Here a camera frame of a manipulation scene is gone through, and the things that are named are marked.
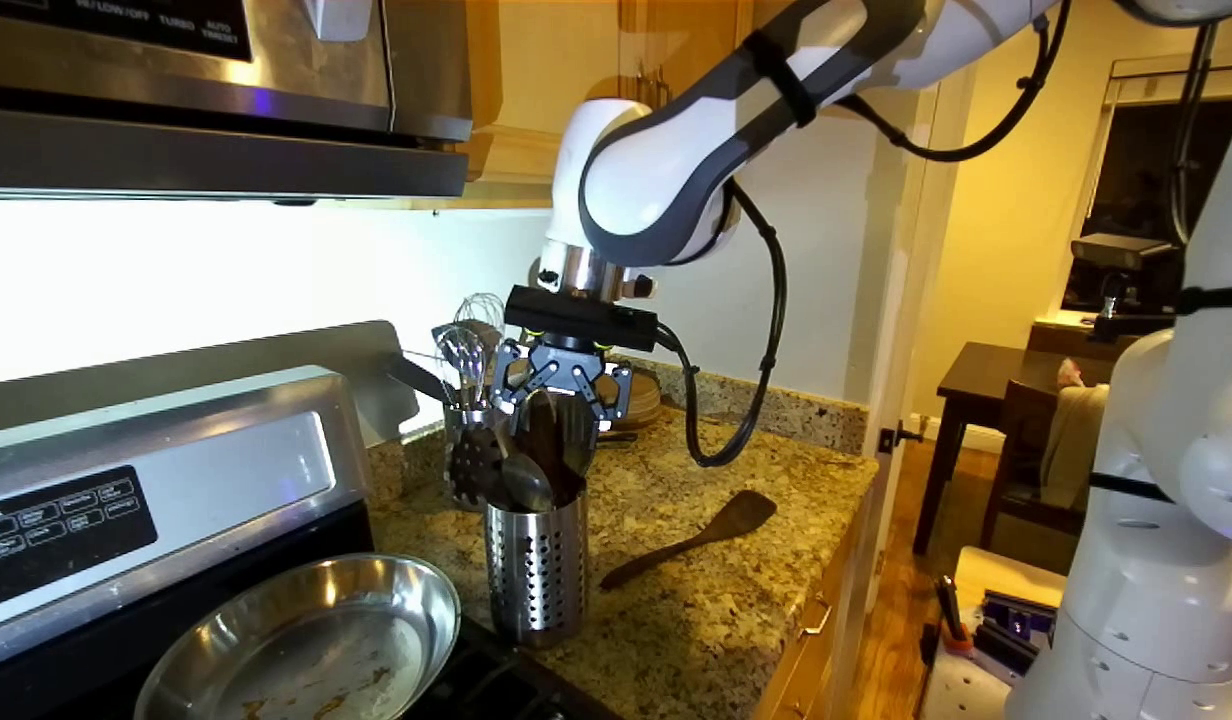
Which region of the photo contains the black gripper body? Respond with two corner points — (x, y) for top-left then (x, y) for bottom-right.
(520, 334), (605, 401)

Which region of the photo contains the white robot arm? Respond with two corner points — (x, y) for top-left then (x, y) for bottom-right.
(498, 0), (1232, 720)

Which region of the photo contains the rear steel utensil holder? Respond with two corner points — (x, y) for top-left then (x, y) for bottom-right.
(446, 412), (498, 508)

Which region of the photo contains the perforated steel utensil holder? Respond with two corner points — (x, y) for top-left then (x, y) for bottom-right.
(484, 500), (590, 647)

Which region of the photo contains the metal whisk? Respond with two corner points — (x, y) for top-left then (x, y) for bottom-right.
(431, 320), (500, 401)

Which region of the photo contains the steel frying pan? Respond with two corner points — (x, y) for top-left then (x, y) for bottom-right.
(134, 551), (462, 720)

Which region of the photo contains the stainless steel microwave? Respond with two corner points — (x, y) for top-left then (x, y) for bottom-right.
(0, 0), (473, 200)

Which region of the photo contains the wooden base cabinet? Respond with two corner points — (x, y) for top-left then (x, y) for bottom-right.
(752, 467), (889, 720)

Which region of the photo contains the dark wooden side table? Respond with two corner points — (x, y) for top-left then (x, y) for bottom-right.
(911, 339), (1113, 555)

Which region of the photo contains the stainless steel stove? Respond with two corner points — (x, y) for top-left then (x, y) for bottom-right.
(0, 320), (616, 720)

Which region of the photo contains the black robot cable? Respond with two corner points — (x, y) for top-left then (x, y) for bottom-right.
(574, 0), (1082, 473)

